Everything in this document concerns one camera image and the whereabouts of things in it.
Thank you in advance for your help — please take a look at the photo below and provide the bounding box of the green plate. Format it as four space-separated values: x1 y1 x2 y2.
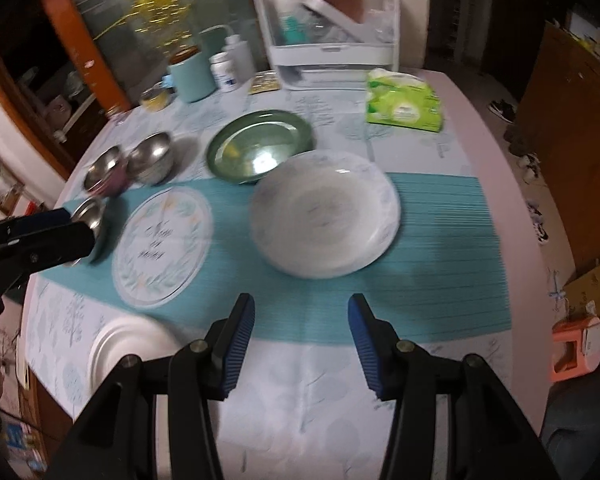
206 109 315 185

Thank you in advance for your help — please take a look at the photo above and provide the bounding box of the yellow round lidded container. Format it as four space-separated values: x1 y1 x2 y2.
140 84 173 111

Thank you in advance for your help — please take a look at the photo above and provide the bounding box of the teal canister with brown lid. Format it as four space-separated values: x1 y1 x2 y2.
168 46 217 104

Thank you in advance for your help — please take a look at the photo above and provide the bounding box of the plain white plate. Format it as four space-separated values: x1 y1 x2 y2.
87 316 182 406

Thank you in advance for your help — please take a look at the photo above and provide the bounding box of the white pill bottle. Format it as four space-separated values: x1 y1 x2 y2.
210 52 240 93

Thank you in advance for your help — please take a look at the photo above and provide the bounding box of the steel bowl with purple outside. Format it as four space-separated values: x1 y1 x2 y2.
83 145 130 197

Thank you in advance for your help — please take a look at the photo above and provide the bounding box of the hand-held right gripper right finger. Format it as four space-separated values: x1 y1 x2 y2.
347 294 561 480

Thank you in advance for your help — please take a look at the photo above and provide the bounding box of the orange plastic stool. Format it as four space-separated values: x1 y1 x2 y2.
551 317 600 385

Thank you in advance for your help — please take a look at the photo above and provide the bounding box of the round leaf-print mat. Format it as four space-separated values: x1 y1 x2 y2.
111 186 215 309

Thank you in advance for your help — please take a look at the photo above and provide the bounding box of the white clear-lid storage box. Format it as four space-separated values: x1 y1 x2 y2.
250 0 400 92

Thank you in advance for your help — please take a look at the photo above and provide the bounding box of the tree-print tablecloth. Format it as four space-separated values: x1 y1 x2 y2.
22 67 515 480

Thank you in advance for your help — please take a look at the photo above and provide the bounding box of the black and white sneaker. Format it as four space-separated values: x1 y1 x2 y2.
488 99 518 124
519 153 542 184
528 202 551 246

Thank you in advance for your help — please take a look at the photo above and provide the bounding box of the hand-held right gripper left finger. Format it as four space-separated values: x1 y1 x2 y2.
45 294 256 480

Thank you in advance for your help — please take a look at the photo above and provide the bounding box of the green tissue pack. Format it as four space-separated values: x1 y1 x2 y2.
365 68 445 134

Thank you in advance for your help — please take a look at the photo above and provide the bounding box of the white plate with blue pattern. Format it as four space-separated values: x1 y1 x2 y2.
249 150 402 279

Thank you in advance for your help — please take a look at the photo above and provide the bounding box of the brown wooden cabinet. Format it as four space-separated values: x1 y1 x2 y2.
515 24 600 281

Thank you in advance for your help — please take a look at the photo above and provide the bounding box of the clear squeeze wash bottle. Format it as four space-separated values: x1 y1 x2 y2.
199 25 257 86

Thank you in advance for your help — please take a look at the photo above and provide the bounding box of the orange framed glass door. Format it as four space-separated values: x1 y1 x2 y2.
36 0 261 117

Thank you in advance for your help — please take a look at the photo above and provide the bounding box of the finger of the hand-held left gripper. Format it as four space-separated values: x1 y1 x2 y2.
0 222 97 276
0 209 73 241

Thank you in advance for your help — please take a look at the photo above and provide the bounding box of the yellow flat packet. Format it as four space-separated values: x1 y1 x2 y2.
249 71 281 96

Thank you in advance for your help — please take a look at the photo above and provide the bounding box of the cardboard box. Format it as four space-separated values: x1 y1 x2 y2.
561 255 600 321

